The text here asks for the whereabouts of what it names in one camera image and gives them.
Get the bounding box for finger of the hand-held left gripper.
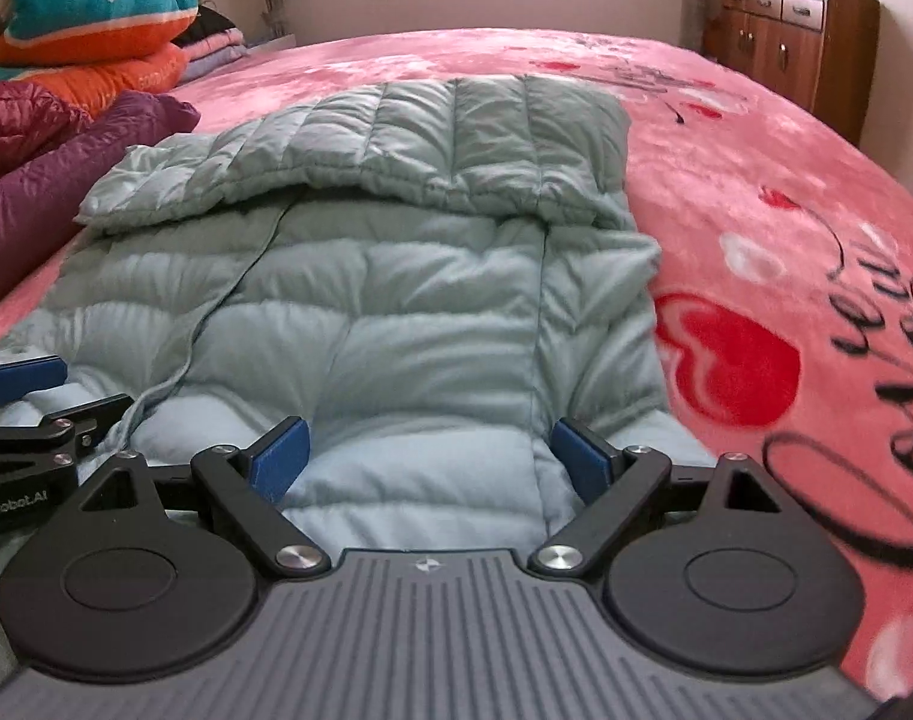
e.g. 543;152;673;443
0;355;70;407
0;392;134;464

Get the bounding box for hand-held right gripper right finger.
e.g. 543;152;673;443
527;417;785;583

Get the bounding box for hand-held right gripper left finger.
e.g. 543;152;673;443
77;415;332;581

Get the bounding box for light green puffer jacket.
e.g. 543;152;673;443
0;75;717;683

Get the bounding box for pink folded clothes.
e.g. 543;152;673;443
178;28;249;82

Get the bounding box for purple puffer jacket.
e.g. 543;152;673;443
0;90;203;317

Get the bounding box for maroon puffer jacket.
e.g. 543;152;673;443
0;79;92;190

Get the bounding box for orange puffer jacket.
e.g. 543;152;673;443
43;43;192;119

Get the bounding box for pink printed blanket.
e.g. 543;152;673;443
0;28;913;720

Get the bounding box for teal and orange folded blanket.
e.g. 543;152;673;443
0;0;201;66

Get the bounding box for dark folded garment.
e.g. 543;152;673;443
193;4;238;40

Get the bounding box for brown wooden cabinet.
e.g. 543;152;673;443
702;0;881;152

